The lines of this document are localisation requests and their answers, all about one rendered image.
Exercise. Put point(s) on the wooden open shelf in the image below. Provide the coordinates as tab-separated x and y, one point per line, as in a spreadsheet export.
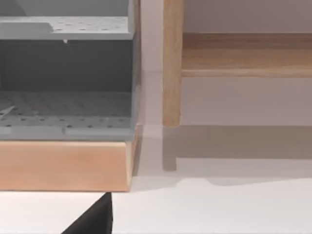
219	56

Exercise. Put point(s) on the grey pierced drawer inside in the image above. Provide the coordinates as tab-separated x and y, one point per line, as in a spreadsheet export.
65	80

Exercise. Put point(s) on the pale wooden drawer front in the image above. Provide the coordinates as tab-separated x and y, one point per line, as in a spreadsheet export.
63	165

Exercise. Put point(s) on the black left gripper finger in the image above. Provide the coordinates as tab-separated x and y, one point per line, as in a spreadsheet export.
97	217

